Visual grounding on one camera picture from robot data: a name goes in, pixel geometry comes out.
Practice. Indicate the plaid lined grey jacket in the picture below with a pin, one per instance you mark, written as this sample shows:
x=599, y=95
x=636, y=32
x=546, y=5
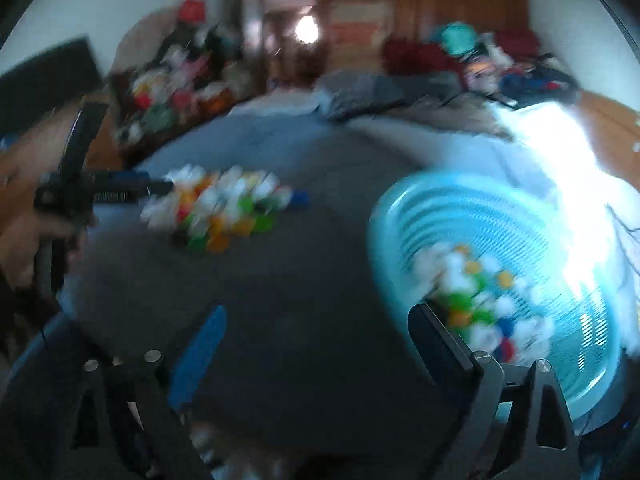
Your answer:
x=360, y=90

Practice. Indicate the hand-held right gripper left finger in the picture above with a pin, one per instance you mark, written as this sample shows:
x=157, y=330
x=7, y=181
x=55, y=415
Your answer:
x=200, y=350

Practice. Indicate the turquoise perforated plastic basket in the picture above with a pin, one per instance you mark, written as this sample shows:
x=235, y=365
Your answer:
x=450, y=210

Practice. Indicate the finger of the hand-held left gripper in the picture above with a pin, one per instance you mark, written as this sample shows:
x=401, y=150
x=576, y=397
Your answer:
x=127, y=177
x=135, y=195

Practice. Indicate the wooden bed headboard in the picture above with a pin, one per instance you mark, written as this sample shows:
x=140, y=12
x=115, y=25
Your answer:
x=615, y=125

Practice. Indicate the heap of bags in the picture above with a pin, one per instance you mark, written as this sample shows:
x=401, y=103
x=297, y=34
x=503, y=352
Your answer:
x=185, y=80

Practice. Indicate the white quilt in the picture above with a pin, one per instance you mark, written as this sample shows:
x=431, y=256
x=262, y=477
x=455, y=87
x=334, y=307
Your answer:
x=550, y=150

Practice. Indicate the grey-brown bedding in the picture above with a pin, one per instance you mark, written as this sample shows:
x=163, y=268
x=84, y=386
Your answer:
x=475, y=115

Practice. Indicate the pile of colourful bottle caps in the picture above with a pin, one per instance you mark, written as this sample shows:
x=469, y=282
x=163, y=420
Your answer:
x=220, y=210
x=465, y=280

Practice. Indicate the black television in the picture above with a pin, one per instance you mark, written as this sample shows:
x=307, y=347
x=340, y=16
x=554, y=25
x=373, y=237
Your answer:
x=45, y=80

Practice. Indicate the wooden dresser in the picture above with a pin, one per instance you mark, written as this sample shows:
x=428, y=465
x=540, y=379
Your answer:
x=20, y=170

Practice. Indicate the person's left hand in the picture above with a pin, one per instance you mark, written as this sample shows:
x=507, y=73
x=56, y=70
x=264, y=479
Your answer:
x=35, y=230

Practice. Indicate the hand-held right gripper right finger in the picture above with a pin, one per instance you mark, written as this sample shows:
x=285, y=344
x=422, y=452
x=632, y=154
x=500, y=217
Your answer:
x=440, y=340

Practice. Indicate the red knitted garment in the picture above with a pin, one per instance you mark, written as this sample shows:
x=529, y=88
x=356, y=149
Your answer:
x=415, y=57

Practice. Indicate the heap of mixed clothes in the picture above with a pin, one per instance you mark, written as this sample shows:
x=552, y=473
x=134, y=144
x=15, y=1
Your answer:
x=525, y=75

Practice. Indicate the turquoise plastic bag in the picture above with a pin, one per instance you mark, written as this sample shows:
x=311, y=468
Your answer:
x=460, y=37

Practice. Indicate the red print cardboard box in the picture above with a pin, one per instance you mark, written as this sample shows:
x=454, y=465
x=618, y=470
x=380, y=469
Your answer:
x=357, y=40

